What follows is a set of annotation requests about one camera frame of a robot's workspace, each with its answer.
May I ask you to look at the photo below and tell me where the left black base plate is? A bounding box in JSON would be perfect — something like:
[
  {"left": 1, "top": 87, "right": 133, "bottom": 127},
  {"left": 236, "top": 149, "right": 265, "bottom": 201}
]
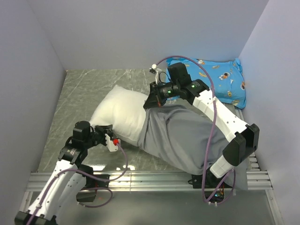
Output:
[{"left": 82, "top": 174, "right": 110, "bottom": 190}]

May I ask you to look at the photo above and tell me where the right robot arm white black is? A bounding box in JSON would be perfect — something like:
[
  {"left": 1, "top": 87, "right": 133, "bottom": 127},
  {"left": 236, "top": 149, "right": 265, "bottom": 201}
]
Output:
[{"left": 138, "top": 62, "right": 259, "bottom": 188}]

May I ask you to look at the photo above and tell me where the grey pillowcase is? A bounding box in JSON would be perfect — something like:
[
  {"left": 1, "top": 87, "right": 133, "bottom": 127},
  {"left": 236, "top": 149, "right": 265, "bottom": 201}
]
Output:
[{"left": 137, "top": 104, "right": 235, "bottom": 176}]

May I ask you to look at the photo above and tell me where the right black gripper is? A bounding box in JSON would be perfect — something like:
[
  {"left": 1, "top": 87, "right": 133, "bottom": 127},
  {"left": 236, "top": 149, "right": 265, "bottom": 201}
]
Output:
[{"left": 143, "top": 81, "right": 180, "bottom": 109}]

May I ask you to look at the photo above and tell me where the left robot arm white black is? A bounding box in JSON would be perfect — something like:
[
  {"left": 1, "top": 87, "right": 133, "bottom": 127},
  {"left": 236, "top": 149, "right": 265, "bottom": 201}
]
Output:
[{"left": 15, "top": 121, "right": 118, "bottom": 225}]

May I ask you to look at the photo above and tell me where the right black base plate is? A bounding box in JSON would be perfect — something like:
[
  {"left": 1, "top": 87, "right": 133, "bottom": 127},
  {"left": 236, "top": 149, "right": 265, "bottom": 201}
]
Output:
[{"left": 187, "top": 172, "right": 235, "bottom": 189}]

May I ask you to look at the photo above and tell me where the white pillow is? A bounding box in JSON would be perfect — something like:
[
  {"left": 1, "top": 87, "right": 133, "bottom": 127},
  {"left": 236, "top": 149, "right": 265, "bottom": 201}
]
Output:
[{"left": 89, "top": 84, "right": 249, "bottom": 191}]

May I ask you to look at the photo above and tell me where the aluminium mounting rail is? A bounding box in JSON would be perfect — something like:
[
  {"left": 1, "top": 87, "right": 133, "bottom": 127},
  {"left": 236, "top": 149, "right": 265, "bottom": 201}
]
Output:
[{"left": 25, "top": 170, "right": 275, "bottom": 192}]

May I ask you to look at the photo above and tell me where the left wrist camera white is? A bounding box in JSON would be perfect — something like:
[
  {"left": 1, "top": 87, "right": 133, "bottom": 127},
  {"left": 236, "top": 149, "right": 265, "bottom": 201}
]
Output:
[{"left": 105, "top": 133, "right": 120, "bottom": 152}]

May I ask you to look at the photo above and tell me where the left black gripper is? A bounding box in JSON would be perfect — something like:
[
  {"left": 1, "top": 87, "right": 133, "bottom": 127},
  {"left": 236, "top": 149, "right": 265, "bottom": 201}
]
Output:
[{"left": 84, "top": 124, "right": 113, "bottom": 148}]

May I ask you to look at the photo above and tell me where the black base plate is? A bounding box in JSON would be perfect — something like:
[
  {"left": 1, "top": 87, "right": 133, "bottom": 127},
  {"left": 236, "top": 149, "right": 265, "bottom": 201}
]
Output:
[
  {"left": 187, "top": 172, "right": 235, "bottom": 189},
  {"left": 82, "top": 174, "right": 110, "bottom": 190}
]

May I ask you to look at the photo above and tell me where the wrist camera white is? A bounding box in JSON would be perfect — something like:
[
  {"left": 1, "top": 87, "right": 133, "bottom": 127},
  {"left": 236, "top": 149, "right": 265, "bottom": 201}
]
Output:
[
  {"left": 105, "top": 133, "right": 120, "bottom": 152},
  {"left": 149, "top": 64, "right": 167, "bottom": 84}
]

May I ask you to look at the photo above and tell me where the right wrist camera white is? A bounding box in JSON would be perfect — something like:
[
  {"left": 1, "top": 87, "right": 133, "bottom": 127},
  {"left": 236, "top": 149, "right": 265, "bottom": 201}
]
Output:
[{"left": 149, "top": 64, "right": 167, "bottom": 84}]

